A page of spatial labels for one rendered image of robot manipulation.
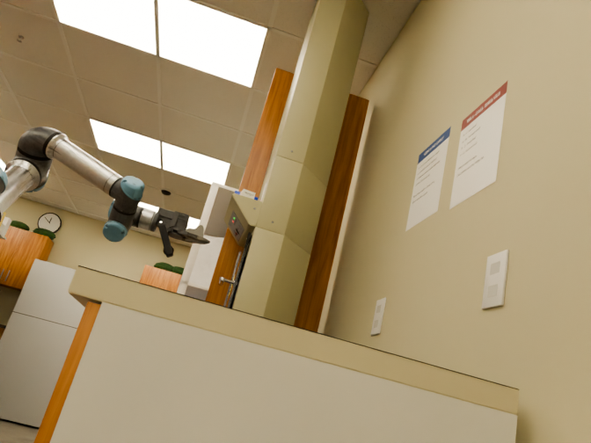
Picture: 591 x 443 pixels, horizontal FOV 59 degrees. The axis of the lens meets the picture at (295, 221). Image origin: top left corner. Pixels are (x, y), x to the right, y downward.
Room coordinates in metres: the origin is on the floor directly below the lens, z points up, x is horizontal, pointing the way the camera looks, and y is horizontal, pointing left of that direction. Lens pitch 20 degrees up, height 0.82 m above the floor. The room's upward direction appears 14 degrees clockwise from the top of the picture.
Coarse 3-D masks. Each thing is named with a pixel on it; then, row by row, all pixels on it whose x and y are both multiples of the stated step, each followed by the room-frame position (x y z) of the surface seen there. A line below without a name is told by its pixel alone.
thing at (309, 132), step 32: (320, 0) 1.81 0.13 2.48; (352, 0) 1.86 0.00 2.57; (320, 32) 1.82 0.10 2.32; (352, 32) 1.91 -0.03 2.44; (320, 64) 1.82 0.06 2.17; (352, 64) 1.96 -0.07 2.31; (288, 96) 2.05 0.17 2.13; (320, 96) 1.83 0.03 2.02; (288, 128) 1.81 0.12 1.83; (320, 128) 1.87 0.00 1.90; (320, 160) 1.91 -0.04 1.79
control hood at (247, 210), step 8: (232, 200) 1.83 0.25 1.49; (240, 200) 1.80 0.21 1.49; (248, 200) 1.80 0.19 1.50; (256, 200) 1.81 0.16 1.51; (232, 208) 1.89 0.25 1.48; (240, 208) 1.80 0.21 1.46; (248, 208) 1.80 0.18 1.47; (256, 208) 1.81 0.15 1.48; (240, 216) 1.85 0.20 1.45; (248, 216) 1.81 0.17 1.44; (256, 216) 1.81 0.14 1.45; (248, 224) 1.82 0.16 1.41; (248, 232) 1.90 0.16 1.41; (240, 240) 2.04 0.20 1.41
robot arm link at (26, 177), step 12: (24, 156) 1.66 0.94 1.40; (36, 156) 1.66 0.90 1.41; (12, 168) 1.64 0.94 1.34; (24, 168) 1.65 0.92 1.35; (36, 168) 1.68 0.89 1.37; (48, 168) 1.74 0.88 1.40; (12, 180) 1.59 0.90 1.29; (24, 180) 1.63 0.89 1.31; (36, 180) 1.70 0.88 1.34; (12, 192) 1.58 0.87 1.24; (0, 204) 1.52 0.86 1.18; (0, 216) 1.51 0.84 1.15
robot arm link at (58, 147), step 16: (32, 128) 1.64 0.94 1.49; (48, 128) 1.62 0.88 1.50; (32, 144) 1.63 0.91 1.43; (48, 144) 1.61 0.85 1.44; (64, 144) 1.62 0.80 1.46; (64, 160) 1.63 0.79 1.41; (80, 160) 1.61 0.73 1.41; (96, 160) 1.62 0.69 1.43; (96, 176) 1.61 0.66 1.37; (112, 176) 1.61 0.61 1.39; (128, 176) 1.61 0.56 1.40; (112, 192) 1.62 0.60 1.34; (128, 192) 1.59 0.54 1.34; (128, 208) 1.64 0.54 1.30
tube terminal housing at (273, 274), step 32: (288, 160) 1.82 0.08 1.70; (288, 192) 1.82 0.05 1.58; (320, 192) 1.96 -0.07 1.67; (256, 224) 1.81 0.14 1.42; (288, 224) 1.83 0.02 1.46; (256, 256) 1.81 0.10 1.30; (288, 256) 1.87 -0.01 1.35; (256, 288) 1.82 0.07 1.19; (288, 288) 1.91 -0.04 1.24; (288, 320) 1.95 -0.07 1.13
